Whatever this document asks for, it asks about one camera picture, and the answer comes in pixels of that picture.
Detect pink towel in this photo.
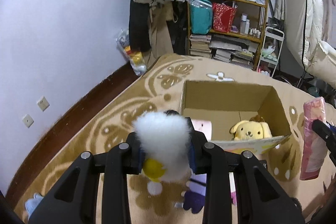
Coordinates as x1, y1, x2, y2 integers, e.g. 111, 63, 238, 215
299, 97, 327, 181

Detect yellow dog plush toy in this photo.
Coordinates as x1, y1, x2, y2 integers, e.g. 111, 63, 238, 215
230, 115, 272, 140

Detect purple doll plush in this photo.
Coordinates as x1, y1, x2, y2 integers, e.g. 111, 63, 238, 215
174, 173, 207, 214

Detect white fluffy plush toy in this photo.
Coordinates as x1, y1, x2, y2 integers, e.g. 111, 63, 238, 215
133, 110, 191, 196

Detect white utility cart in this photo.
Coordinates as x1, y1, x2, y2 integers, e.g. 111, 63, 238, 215
256, 26, 285, 78

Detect open cardboard box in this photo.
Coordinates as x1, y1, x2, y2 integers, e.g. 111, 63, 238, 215
180, 81, 291, 154

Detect wooden bookshelf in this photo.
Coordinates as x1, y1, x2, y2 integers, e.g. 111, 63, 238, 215
187, 0, 266, 69

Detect white padded chair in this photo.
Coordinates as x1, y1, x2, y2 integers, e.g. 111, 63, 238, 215
285, 0, 335, 87

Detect beige patterned carpet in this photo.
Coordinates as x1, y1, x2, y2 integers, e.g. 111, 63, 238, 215
15, 54, 335, 223

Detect stack of books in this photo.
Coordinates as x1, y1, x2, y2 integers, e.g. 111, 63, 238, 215
189, 34, 212, 58

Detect red gift bag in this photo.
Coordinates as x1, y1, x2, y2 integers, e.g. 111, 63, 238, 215
213, 3, 237, 33

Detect plastic bag of toys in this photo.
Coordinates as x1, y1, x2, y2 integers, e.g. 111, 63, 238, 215
116, 29, 147, 76

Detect teal bag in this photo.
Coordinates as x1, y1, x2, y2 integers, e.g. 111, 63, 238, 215
189, 0, 213, 35

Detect brown hanging coat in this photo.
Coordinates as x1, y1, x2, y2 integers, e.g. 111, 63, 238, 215
144, 2, 174, 67

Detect lower wall socket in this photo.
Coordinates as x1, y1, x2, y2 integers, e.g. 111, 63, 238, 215
22, 114, 34, 128

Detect wall socket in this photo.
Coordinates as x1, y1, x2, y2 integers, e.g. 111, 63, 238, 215
22, 114, 34, 128
37, 96, 50, 111

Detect upper wall socket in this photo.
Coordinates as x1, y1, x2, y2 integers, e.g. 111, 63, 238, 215
37, 96, 50, 111

